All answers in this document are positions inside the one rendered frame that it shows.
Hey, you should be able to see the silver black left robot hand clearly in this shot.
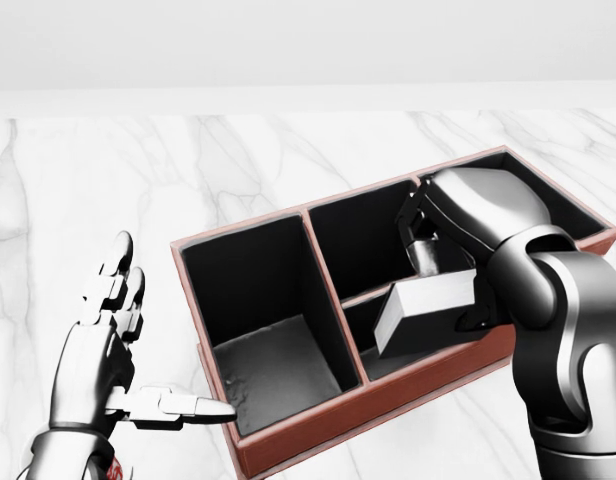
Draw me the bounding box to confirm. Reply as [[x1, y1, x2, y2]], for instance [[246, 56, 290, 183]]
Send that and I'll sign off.
[[48, 230, 238, 432]]

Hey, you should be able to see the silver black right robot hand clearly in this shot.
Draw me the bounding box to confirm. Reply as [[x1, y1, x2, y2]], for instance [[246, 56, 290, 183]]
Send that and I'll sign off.
[[394, 167, 559, 332]]

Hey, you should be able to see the black book with white pages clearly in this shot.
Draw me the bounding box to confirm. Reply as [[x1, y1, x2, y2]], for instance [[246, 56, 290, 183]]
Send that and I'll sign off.
[[373, 268, 499, 360]]

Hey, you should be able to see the red-brown desk caddy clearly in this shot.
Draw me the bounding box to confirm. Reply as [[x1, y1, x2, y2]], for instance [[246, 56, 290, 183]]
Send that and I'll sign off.
[[169, 144, 616, 480]]

